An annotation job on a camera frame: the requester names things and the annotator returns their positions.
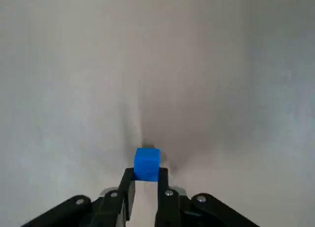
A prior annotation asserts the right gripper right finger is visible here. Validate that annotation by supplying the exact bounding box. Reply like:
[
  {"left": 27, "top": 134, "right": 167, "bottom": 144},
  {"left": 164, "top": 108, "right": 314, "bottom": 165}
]
[{"left": 154, "top": 167, "right": 261, "bottom": 227}]

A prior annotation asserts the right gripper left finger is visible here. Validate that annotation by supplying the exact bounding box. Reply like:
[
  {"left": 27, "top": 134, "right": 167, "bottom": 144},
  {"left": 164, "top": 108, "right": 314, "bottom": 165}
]
[{"left": 21, "top": 167, "right": 136, "bottom": 227}]

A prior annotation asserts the blue magnetic cube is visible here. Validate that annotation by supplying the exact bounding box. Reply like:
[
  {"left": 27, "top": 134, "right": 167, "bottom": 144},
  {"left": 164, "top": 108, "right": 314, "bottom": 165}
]
[{"left": 133, "top": 147, "right": 161, "bottom": 182}]

